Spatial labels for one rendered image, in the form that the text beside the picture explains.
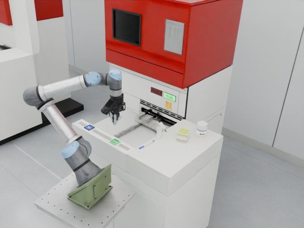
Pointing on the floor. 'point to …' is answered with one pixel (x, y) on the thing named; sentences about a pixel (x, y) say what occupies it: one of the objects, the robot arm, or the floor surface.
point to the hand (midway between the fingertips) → (113, 123)
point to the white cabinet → (198, 178)
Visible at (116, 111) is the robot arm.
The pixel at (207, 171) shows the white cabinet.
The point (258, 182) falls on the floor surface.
